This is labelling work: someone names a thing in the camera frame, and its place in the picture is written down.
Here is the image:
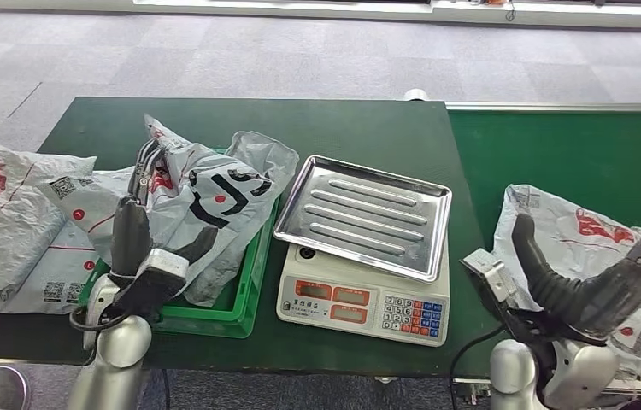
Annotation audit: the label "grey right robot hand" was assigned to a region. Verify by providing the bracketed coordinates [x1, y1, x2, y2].
[511, 177, 641, 341]

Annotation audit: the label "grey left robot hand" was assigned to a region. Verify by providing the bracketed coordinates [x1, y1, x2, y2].
[109, 138, 220, 278]

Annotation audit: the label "white parcel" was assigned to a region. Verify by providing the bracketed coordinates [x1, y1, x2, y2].
[491, 184, 641, 380]
[0, 225, 112, 315]
[0, 143, 97, 315]
[37, 115, 282, 309]

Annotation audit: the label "plain dark grey parcel bag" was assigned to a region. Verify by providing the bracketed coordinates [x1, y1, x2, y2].
[184, 131, 300, 308]

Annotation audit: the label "flat white parcel, QR codes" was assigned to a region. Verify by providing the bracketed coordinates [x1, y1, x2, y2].
[0, 225, 112, 315]

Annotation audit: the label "crumpled white parcel, red line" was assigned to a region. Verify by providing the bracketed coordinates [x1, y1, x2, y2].
[0, 143, 97, 315]

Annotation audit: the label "circuit board under conveyor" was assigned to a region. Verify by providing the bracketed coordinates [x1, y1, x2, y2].
[450, 378, 494, 406]

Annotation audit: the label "green conveyor belt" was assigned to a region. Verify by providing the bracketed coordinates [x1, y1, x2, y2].
[448, 110, 641, 365]

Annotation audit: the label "green plastic crate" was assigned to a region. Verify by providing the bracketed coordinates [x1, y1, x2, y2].
[78, 148, 279, 339]

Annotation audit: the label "white electronic scale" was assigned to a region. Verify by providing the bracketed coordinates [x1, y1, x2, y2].
[276, 237, 450, 348]

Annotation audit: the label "white low ledge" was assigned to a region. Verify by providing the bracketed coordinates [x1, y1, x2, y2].
[133, 0, 641, 29]

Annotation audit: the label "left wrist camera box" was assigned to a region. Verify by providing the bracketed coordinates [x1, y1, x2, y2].
[122, 249, 189, 317]

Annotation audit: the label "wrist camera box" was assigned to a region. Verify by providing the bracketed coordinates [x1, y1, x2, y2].
[122, 249, 189, 317]
[461, 248, 520, 308]

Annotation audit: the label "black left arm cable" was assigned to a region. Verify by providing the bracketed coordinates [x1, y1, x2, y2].
[69, 305, 129, 335]

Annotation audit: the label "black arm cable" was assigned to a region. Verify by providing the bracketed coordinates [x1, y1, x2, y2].
[69, 305, 129, 335]
[449, 325, 506, 410]

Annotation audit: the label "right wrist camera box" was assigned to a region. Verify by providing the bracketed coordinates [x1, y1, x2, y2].
[461, 248, 520, 308]

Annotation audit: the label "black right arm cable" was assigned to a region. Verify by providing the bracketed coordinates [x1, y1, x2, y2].
[449, 325, 506, 410]

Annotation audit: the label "aluminium conveyor frame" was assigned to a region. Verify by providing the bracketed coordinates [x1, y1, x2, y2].
[445, 102, 641, 410]

